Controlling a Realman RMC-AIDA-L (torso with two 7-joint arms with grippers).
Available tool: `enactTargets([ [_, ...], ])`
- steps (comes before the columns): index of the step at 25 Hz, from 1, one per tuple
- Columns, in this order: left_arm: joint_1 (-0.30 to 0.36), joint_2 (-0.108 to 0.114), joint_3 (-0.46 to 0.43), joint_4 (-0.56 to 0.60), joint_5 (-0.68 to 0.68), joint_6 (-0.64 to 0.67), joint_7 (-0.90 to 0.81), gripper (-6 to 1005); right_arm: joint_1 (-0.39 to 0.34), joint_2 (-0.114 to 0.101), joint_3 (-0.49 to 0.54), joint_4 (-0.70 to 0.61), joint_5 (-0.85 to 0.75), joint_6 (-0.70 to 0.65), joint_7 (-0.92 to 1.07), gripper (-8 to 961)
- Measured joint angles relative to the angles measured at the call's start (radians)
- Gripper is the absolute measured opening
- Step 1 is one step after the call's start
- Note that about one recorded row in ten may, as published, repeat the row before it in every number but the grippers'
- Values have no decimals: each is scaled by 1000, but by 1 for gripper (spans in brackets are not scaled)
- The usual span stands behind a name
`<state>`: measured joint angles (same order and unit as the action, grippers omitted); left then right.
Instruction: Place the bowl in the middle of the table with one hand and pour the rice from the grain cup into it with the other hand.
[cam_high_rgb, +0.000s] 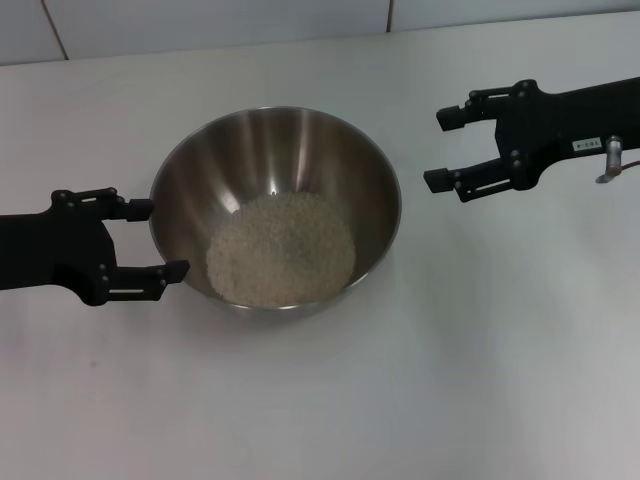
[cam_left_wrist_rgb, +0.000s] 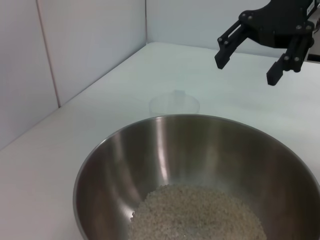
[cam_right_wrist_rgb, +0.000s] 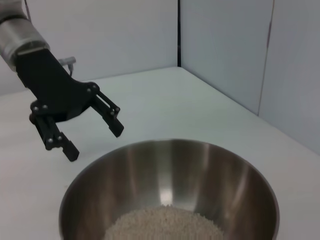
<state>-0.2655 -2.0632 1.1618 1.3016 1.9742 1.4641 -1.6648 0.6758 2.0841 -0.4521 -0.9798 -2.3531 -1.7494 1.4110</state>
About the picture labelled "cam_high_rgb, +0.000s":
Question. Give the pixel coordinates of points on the stainless steel mixing bowl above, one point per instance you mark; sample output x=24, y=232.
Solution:
x=280, y=150

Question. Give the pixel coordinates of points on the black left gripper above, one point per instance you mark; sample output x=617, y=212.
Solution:
x=55, y=250

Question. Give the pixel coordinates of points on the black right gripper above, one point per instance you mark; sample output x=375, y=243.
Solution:
x=550, y=125

